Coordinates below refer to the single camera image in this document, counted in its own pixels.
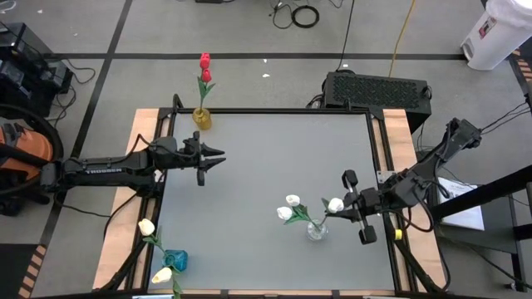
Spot yellow glass vase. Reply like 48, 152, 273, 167
191, 106, 213, 132

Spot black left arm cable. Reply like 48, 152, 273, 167
124, 132, 200, 161

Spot white plastic bin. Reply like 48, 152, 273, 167
460, 0, 532, 71

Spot black floor cables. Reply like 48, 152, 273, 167
477, 101, 532, 136

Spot orange shop vacuum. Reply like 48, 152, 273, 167
0, 118, 55, 182

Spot hazard striped floor mat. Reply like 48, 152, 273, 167
0, 243, 49, 299
509, 47, 532, 109

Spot black computer cable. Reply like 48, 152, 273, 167
306, 94, 328, 110

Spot long black power cable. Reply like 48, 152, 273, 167
335, 0, 357, 71

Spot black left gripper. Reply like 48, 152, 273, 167
150, 130, 227, 187

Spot clear glass vase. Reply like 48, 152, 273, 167
306, 218, 330, 242

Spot black equipment cases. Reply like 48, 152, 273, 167
0, 21, 75, 120

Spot black perforated computer case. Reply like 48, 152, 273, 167
322, 71, 433, 134

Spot loose black floor cable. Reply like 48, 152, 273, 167
268, 0, 294, 30

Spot yellow power cord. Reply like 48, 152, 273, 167
388, 0, 416, 78

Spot black metal cart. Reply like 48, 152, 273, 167
427, 164, 532, 292

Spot peach artificial tulip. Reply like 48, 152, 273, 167
137, 218, 175, 261
150, 265, 182, 285

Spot white artificial tulip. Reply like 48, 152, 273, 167
285, 194, 321, 232
318, 197, 346, 230
277, 206, 321, 233

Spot white paper sheet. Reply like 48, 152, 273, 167
438, 177, 486, 232

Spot coiled black floor cable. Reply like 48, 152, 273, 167
290, 4, 321, 29

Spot orange vacuum cleaner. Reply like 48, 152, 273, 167
0, 102, 66, 199

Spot wooden table side board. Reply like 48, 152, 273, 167
91, 108, 172, 291
372, 108, 448, 292

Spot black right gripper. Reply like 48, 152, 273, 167
326, 169, 400, 245

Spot blue glass vase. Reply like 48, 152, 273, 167
161, 248, 190, 273

